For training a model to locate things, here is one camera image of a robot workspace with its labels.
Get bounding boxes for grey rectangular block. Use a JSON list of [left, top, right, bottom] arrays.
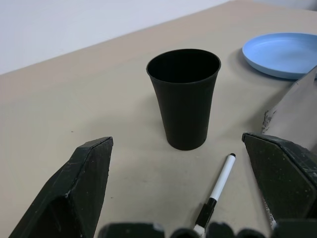
[[261, 66, 317, 151]]

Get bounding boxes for light blue plate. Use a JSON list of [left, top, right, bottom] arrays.
[[242, 33, 317, 80]]

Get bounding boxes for black plastic cup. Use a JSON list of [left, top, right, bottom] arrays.
[[146, 49, 221, 151]]

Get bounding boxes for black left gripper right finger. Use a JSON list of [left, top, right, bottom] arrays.
[[242, 132, 317, 225]]

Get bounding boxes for white marker with black cap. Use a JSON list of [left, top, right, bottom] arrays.
[[193, 153, 237, 236]]

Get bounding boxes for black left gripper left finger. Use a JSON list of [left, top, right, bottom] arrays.
[[7, 136, 114, 238]]

